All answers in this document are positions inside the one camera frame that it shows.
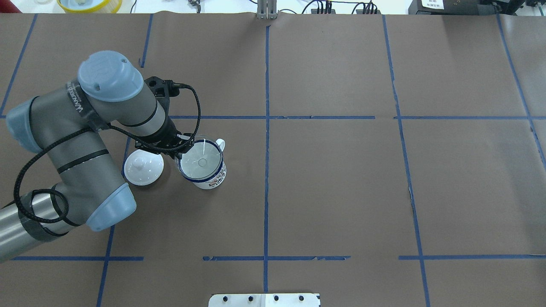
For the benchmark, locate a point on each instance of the white pedestal column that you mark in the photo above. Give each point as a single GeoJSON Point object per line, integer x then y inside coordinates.
{"type": "Point", "coordinates": [265, 300]}

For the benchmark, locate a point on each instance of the clear glass funnel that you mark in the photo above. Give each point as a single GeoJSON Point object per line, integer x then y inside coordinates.
{"type": "Point", "coordinates": [200, 160]}

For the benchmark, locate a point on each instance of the black computer box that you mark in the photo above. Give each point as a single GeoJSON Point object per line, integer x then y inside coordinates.
{"type": "Point", "coordinates": [464, 7]}

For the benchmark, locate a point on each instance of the yellow tape roll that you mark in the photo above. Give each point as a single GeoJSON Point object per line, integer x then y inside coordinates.
{"type": "Point", "coordinates": [90, 6]}

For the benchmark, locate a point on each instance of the white ceramic lid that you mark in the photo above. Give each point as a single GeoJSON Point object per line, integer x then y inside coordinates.
{"type": "Point", "coordinates": [142, 168]}

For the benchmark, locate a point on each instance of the aluminium frame post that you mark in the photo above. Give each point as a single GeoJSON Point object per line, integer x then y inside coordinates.
{"type": "Point", "coordinates": [267, 9]}

